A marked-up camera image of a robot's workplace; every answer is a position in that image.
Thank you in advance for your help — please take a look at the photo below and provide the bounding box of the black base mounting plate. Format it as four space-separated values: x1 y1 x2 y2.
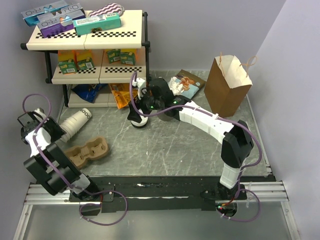
68 175 251 214

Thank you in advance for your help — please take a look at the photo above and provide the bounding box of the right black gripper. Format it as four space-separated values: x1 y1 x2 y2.
127 86 164 123

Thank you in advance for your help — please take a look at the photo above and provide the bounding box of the aluminium rail frame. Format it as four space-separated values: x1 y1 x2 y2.
12 162 301 240

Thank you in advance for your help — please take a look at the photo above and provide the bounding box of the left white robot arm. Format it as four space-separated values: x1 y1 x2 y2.
17 108 99 201

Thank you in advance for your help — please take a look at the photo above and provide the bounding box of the purple white wavy pouch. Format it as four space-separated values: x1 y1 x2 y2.
88 3 125 17

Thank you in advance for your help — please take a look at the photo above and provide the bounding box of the dark blue snack bag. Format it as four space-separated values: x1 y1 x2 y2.
71 83 107 103

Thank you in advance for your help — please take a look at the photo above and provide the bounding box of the green orange box far left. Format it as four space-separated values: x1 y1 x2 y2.
58 50 78 75

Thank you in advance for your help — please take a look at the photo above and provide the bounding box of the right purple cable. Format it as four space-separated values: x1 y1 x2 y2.
128 72 263 223

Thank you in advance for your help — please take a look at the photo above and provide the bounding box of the brown paper takeout bag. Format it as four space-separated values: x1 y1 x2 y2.
204 54 257 118

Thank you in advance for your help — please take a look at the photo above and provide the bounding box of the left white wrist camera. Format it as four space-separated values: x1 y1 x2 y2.
33 108 46 119

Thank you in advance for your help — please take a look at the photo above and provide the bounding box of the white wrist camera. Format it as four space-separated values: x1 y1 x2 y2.
33 108 46 119
132 77 146 99

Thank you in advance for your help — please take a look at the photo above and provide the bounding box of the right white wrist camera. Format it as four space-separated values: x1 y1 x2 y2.
132 77 146 99

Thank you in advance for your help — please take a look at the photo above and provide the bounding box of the purple O-R-O box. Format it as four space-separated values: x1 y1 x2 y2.
37 10 86 38

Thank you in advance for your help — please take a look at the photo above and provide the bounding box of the cream checkered shelf rack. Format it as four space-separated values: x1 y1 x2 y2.
20 10 151 108

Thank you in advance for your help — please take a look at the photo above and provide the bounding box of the orange snack bag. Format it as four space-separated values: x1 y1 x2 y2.
109 83 131 109

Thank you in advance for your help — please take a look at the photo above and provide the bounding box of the teal carton box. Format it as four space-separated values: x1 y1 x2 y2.
72 13 122 36

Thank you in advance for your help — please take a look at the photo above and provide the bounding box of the light blue nut bag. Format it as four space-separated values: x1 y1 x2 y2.
174 69 206 99

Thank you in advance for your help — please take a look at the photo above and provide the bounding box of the blue O-R-O box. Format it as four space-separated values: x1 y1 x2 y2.
21 0 84 27

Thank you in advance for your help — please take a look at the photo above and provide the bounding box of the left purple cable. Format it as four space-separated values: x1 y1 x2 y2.
22 93 128 228

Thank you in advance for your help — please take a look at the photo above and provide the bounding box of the grey straw holder cup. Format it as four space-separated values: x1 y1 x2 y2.
158 113 174 122

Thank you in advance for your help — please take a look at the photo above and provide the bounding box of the stack of white cup lids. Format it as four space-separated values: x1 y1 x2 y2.
130 113 149 129

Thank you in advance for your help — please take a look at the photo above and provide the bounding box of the purple cable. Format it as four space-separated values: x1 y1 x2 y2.
128 72 263 223
22 93 128 228

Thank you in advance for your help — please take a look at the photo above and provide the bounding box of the green orange box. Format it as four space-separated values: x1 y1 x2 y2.
58 50 78 75
76 50 95 71
105 49 121 64
119 48 137 66

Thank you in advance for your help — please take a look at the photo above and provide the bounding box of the brown cardboard cup carrier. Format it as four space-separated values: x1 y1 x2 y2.
64 136 109 169

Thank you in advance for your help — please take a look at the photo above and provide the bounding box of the stack of white paper cups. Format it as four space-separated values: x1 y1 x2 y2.
59 108 92 143

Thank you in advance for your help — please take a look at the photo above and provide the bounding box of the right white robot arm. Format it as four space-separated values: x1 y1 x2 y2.
127 72 254 199

